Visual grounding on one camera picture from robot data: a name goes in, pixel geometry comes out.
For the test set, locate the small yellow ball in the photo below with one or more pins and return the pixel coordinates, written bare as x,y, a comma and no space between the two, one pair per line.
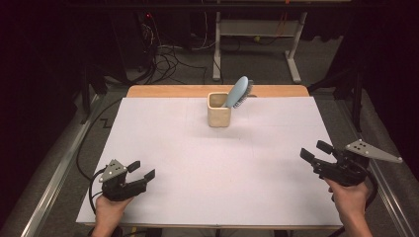
257,38

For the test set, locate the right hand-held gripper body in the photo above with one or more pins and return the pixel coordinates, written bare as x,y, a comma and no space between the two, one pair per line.
346,169

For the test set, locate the white table cover sheet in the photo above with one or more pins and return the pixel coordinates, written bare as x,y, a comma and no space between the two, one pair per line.
197,164

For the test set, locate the light blue hairbrush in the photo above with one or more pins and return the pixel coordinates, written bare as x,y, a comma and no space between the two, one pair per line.
238,89

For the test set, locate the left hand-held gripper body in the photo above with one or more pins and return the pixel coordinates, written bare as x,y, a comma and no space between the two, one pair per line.
118,189

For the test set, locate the person's left hand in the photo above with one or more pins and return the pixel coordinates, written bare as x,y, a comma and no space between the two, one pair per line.
110,210

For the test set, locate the white metal stand frame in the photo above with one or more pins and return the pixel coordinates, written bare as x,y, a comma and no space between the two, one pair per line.
257,28

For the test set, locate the person's right hand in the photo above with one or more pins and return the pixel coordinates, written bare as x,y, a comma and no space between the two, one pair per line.
349,199

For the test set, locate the beige square cup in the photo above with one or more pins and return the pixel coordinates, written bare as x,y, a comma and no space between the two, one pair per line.
219,118

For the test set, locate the dark metal stand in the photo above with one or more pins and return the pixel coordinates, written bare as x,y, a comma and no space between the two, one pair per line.
86,92
356,98

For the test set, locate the aluminium floor rail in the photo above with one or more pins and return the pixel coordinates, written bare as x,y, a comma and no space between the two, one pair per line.
385,184
59,171

